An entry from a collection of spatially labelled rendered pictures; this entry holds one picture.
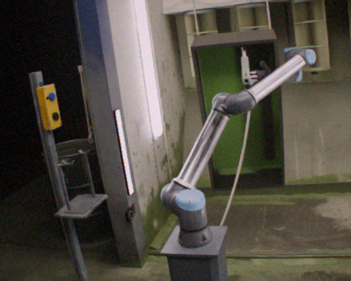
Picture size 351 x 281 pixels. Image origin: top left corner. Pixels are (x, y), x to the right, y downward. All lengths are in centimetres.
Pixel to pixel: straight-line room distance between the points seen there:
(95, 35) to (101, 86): 36
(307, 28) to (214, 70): 120
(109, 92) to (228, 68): 99
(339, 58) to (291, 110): 77
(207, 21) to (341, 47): 145
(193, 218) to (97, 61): 127
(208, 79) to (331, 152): 160
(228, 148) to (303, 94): 125
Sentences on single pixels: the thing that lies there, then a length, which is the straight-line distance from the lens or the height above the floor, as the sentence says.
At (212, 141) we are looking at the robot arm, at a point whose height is 112.
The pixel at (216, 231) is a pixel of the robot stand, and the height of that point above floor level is 64.
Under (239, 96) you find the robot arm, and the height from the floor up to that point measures 136.
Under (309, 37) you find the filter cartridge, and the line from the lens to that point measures 384.
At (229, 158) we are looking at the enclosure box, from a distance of 339.
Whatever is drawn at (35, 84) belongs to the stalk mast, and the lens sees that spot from 233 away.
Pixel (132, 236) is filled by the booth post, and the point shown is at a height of 30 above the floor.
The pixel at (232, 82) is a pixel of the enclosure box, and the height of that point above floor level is 130.
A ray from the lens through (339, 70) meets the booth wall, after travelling 428.
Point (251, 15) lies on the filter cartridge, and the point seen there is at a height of 185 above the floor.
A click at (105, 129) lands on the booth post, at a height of 115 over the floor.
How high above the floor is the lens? 170
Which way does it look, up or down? 14 degrees down
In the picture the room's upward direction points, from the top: 8 degrees counter-clockwise
